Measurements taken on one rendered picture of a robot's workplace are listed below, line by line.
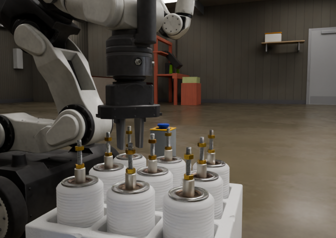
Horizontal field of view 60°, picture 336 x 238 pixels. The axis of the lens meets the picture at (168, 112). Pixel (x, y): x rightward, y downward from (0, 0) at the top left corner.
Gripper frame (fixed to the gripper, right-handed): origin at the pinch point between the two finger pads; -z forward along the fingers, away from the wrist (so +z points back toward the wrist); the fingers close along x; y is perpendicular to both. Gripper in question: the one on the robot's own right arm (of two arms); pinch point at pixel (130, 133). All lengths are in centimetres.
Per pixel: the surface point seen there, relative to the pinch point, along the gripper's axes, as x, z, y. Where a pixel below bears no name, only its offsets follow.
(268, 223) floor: -54, -36, -14
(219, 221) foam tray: -15.9, -18.0, 8.2
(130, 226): 1.7, -16.6, 4.5
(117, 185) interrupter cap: 2.2, -10.7, -1.4
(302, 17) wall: -726, 214, -525
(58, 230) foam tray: 13.3, -18.1, -3.2
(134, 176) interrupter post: -0.4, -8.4, 1.0
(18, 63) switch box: 2, 89, -1026
